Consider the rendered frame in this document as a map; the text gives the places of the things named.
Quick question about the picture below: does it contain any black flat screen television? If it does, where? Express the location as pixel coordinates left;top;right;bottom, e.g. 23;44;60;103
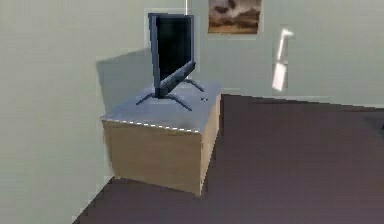
135;12;205;112

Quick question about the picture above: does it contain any wooden cabinet with grey top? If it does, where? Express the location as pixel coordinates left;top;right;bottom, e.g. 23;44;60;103
101;79;223;197

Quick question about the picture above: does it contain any brown framed wall picture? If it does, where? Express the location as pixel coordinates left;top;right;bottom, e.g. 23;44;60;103
207;0;263;35

